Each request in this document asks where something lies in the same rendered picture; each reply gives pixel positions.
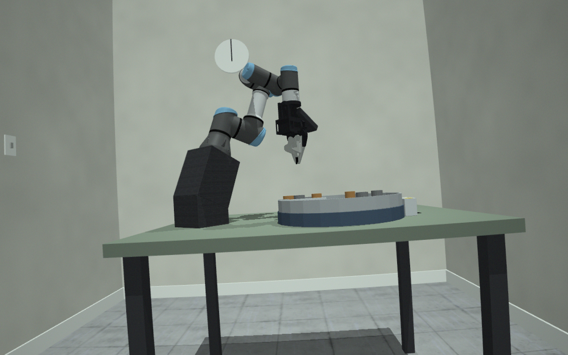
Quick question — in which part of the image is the grey round turntable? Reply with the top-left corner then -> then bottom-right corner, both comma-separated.
277,193 -> 417,227

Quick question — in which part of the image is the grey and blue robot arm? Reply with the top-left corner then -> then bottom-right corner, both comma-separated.
199,62 -> 318,156

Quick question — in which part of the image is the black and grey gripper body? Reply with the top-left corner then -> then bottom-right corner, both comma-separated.
275,101 -> 306,137

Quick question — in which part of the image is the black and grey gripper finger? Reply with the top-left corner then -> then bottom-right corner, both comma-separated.
291,126 -> 308,164
284,135 -> 298,164

